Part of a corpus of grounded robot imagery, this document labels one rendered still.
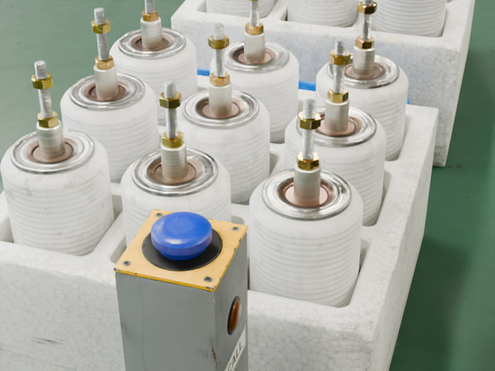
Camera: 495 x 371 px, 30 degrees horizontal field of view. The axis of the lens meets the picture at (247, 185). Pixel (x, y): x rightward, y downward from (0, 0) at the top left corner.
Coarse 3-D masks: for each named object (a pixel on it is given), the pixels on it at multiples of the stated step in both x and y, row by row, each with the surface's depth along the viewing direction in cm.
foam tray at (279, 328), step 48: (432, 144) 103; (384, 192) 95; (0, 240) 87; (384, 240) 84; (0, 288) 84; (48, 288) 82; (96, 288) 80; (384, 288) 78; (0, 336) 88; (48, 336) 86; (96, 336) 83; (288, 336) 76; (336, 336) 75; (384, 336) 83
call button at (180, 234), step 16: (160, 224) 61; (176, 224) 61; (192, 224) 61; (208, 224) 61; (160, 240) 60; (176, 240) 59; (192, 240) 59; (208, 240) 60; (176, 256) 60; (192, 256) 60
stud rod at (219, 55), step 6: (216, 24) 85; (222, 24) 85; (216, 30) 85; (222, 30) 85; (216, 36) 85; (222, 36) 85; (216, 54) 86; (222, 54) 86; (216, 60) 86; (222, 60) 86; (216, 66) 87; (222, 66) 87; (216, 72) 87; (222, 72) 87
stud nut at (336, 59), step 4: (332, 52) 83; (348, 52) 83; (332, 56) 82; (336, 56) 82; (340, 56) 82; (344, 56) 82; (348, 56) 82; (332, 60) 82; (336, 60) 82; (340, 60) 82; (344, 60) 82; (348, 60) 83; (336, 64) 82; (340, 64) 82; (344, 64) 82
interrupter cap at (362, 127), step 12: (324, 108) 89; (324, 120) 88; (348, 120) 88; (360, 120) 87; (372, 120) 87; (300, 132) 85; (324, 132) 86; (336, 132) 86; (348, 132) 86; (360, 132) 85; (372, 132) 85; (324, 144) 84; (336, 144) 84; (348, 144) 84
